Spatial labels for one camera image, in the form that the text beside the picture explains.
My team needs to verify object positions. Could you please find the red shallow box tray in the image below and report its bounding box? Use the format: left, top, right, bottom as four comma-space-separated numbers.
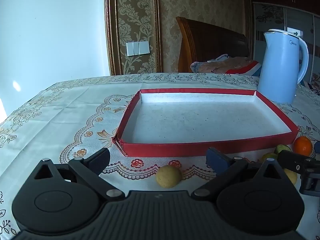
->
114, 88, 299, 157

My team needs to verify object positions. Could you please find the light blue electric kettle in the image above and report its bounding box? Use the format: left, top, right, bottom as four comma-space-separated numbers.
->
257, 29, 309, 105

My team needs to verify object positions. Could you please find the green citrus fruit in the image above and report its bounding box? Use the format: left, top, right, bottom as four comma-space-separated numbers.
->
284, 169, 298, 186
260, 152, 279, 164

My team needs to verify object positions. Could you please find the green cucumber piece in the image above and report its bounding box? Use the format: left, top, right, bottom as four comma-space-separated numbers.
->
274, 144, 292, 155

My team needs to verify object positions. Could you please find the wardrobe with sliding doors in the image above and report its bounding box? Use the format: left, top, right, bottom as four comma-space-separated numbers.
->
252, 2, 320, 85

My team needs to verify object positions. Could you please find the pink folded blanket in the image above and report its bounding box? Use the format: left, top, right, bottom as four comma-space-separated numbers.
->
190, 54, 262, 76

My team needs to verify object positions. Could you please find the orange tangerine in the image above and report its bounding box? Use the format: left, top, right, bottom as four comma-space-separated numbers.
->
293, 136, 313, 155

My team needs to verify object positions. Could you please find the small yellow round fruit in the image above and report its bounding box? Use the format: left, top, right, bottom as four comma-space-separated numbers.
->
155, 165, 182, 188

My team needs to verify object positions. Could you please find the brown wooden headboard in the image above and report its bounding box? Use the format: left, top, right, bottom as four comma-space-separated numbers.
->
176, 16, 251, 73

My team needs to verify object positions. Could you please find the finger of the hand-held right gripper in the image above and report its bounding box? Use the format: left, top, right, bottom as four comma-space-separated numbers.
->
277, 150, 317, 178

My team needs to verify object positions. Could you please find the patterned bed sheet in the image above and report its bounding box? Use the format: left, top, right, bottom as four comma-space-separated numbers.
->
301, 74, 320, 93

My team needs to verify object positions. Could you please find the white wall light switch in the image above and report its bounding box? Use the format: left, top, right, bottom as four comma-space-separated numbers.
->
126, 41, 151, 56

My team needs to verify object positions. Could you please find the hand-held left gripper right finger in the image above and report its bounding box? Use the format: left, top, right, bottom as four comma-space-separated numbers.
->
191, 147, 286, 202

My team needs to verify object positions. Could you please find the gold wall panel frame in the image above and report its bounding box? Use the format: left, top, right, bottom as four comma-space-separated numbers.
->
104, 0, 163, 76

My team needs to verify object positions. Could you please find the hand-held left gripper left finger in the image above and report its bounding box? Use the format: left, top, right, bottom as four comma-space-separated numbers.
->
32, 147, 126, 202

